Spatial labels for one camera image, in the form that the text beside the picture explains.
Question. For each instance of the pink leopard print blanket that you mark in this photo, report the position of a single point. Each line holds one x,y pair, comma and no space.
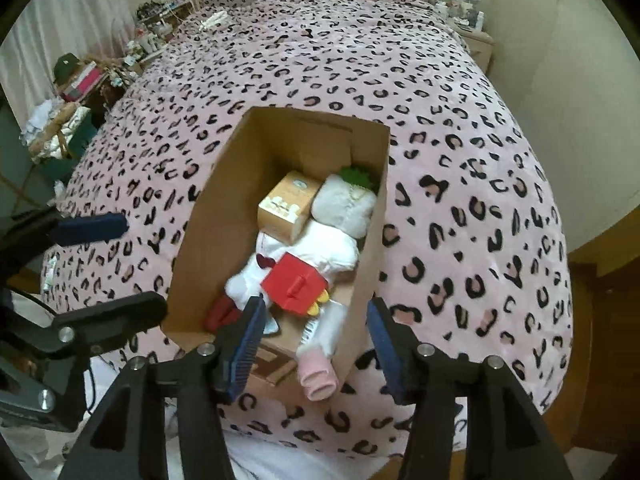
350,70

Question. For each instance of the brown cardboard box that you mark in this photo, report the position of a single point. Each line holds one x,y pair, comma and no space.
225,200

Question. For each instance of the orange bear print carton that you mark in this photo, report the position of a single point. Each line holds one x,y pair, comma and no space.
287,205

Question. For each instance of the red toy box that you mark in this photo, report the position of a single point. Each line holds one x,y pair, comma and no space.
292,282

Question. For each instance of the pink red box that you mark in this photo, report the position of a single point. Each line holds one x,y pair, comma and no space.
82,82

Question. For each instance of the teal storage box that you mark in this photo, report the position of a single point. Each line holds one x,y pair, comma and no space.
75,145

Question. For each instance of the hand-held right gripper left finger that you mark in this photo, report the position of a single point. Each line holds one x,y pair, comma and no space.
245,347

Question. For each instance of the white socks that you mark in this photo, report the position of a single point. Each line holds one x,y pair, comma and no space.
320,250

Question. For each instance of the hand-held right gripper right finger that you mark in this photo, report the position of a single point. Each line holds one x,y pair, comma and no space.
386,355

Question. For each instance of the white remote control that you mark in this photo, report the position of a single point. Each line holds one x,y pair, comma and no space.
214,20

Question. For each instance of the white radish plush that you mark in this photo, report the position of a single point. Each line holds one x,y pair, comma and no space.
345,200

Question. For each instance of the small green white packet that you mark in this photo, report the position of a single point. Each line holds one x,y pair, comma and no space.
51,272

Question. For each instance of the cluttered nightstand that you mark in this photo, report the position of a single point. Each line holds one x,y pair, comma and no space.
467,25

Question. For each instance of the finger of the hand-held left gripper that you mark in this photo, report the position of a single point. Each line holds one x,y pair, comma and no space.
110,317
90,228

